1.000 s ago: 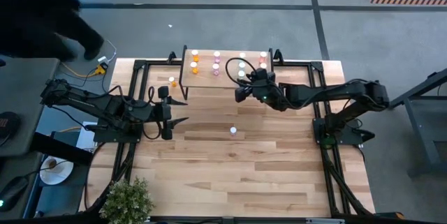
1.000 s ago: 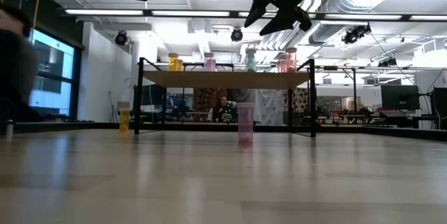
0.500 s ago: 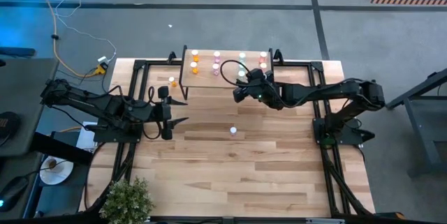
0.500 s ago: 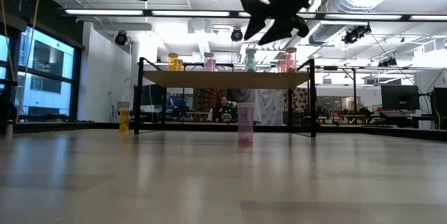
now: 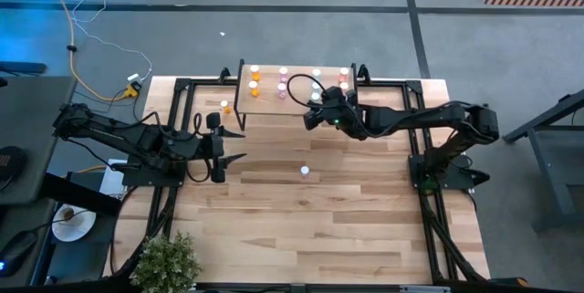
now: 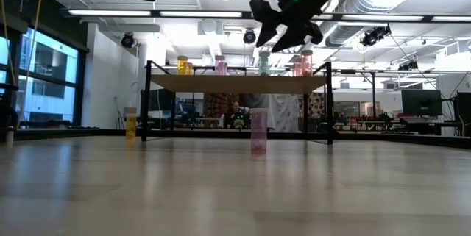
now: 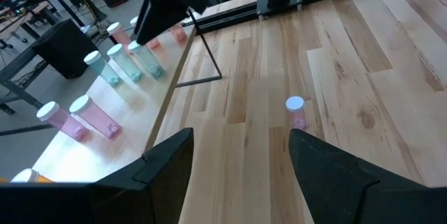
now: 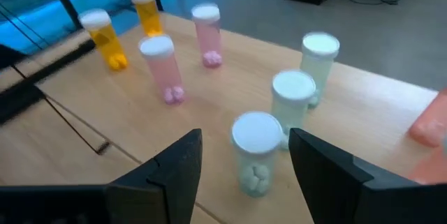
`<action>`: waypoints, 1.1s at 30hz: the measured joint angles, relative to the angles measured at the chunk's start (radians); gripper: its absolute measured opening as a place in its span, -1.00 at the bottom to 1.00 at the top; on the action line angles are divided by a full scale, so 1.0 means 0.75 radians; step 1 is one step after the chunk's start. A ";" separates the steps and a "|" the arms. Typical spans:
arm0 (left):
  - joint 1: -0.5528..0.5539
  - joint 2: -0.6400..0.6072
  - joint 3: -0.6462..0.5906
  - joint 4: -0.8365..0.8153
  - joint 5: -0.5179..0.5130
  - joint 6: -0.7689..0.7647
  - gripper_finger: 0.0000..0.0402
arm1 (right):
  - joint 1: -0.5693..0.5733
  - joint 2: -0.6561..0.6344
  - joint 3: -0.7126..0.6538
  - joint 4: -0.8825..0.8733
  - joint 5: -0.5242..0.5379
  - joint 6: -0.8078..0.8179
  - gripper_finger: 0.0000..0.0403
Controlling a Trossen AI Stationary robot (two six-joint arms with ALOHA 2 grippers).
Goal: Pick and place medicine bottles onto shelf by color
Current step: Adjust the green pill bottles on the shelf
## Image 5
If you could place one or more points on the black computer mouse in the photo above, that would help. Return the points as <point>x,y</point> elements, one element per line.
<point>16,254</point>

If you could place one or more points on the yellow power plug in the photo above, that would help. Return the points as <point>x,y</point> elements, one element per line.
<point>132,90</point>

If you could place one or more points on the black round case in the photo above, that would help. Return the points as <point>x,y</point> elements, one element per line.
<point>9,163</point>

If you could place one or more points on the dark grey desk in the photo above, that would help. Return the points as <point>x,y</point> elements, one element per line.
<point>36,138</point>

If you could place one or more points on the white round dish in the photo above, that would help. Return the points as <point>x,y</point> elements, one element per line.
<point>80,229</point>

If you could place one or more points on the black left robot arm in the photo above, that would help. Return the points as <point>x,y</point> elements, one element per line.
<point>132,135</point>

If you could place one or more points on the black desk beam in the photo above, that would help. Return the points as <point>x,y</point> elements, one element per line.
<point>77,195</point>

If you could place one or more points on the teal medicine bottle white cap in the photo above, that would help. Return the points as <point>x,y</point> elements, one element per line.
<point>315,86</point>
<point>315,97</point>
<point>315,72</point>

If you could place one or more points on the white power adapter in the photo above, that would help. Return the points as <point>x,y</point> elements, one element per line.
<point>134,77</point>

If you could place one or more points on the black aluminium table frame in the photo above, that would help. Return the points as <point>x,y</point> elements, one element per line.
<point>414,86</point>

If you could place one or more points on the black metal stand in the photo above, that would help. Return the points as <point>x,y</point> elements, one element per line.
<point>547,165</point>

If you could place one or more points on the black flat device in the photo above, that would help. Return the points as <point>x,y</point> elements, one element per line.
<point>23,67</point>

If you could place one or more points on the green potted plant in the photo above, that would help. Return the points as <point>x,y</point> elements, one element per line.
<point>164,265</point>

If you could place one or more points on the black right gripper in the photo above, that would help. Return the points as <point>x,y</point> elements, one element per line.
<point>340,110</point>

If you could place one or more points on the wooden shelf black metal frame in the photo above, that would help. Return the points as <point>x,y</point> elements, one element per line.
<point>269,101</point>

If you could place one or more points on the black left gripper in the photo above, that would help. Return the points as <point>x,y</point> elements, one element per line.
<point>213,147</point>

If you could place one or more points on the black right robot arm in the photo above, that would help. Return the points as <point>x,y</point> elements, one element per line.
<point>410,117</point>

